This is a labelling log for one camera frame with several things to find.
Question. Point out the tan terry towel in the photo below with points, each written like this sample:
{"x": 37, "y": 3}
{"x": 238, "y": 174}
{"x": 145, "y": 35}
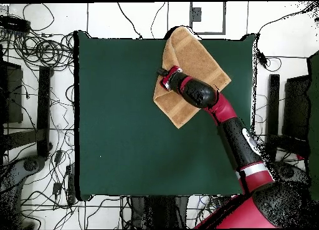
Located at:
{"x": 197, "y": 58}

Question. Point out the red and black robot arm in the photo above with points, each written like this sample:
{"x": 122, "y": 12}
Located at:
{"x": 224, "y": 110}

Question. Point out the dark green table cloth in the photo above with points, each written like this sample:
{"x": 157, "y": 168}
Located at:
{"x": 112, "y": 115}

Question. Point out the black upright bar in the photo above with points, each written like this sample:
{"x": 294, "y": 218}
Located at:
{"x": 44, "y": 110}
{"x": 274, "y": 102}

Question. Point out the black box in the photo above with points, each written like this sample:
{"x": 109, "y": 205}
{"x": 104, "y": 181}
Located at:
{"x": 13, "y": 95}
{"x": 296, "y": 107}

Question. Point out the black power adapter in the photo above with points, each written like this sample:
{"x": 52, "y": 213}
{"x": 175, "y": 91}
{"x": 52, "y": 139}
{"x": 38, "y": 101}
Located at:
{"x": 56, "y": 188}
{"x": 58, "y": 156}

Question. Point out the black power strip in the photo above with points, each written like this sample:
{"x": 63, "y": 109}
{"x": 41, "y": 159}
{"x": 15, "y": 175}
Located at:
{"x": 71, "y": 187}
{"x": 13, "y": 24}

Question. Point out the green cloth beside table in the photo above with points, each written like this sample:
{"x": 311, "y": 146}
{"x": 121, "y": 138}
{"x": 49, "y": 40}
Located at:
{"x": 314, "y": 115}

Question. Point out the dark horizontal beam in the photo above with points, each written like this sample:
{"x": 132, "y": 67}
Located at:
{"x": 22, "y": 139}

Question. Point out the grey square floor frame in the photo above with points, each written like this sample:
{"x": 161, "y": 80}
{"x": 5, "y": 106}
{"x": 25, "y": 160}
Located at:
{"x": 216, "y": 33}

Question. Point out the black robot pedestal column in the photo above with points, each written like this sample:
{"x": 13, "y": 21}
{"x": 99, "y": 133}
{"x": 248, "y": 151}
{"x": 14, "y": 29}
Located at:
{"x": 159, "y": 212}

